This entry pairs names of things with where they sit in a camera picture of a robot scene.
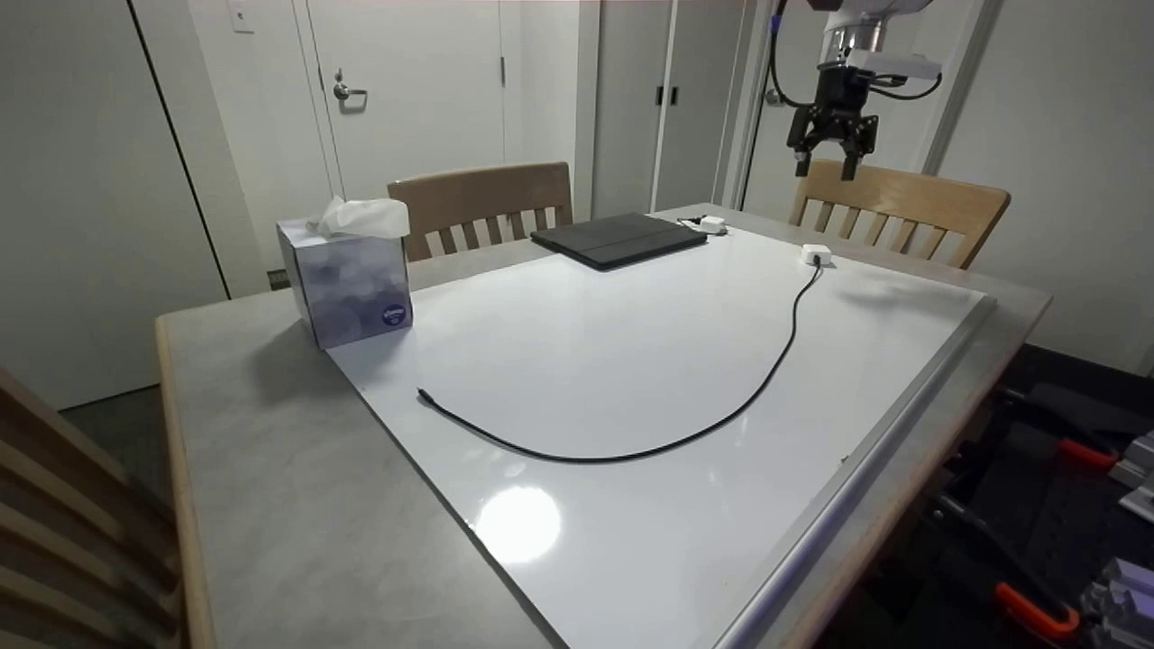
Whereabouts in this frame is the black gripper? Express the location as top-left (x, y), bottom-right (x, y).
top-left (787, 64), bottom-right (876, 179)

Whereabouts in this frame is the white charger adapter block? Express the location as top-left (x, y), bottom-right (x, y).
top-left (802, 244), bottom-right (833, 267)

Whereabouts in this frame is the black charger cable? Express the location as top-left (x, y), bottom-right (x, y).
top-left (415, 259), bottom-right (827, 468)

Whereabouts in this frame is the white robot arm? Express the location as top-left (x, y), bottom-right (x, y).
top-left (787, 0), bottom-right (943, 179)

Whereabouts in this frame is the light wooden chair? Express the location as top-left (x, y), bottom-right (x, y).
top-left (789, 158), bottom-right (1009, 272)

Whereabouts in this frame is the dark wooden chair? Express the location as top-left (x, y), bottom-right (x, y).
top-left (391, 163), bottom-right (574, 259)

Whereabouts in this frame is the white whiteboard mat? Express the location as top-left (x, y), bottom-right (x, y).
top-left (331, 230), bottom-right (991, 649)

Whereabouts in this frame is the orange black clamp upper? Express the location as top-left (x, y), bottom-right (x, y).
top-left (1003, 389), bottom-right (1120, 474)

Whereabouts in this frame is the orange black clamp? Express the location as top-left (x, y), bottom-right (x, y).
top-left (936, 494), bottom-right (1083, 646)
top-left (1003, 389), bottom-right (1120, 474)

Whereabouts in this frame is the orange black clamp lower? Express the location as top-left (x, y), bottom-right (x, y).
top-left (936, 494), bottom-right (1083, 646)

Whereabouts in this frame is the purple tissue box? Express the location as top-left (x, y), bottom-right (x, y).
top-left (279, 197), bottom-right (415, 350)

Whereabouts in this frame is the wooden chair foreground left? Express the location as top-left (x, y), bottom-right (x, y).
top-left (0, 377), bottom-right (189, 649)

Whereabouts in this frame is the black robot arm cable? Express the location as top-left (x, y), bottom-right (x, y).
top-left (765, 0), bottom-right (950, 111)

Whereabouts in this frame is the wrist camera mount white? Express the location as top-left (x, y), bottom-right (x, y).
top-left (847, 52), bottom-right (943, 80)

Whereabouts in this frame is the small white charger with cable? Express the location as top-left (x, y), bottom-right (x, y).
top-left (683, 212), bottom-right (729, 239)

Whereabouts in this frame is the silver door handle left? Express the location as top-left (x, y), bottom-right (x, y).
top-left (331, 69), bottom-right (368, 115)

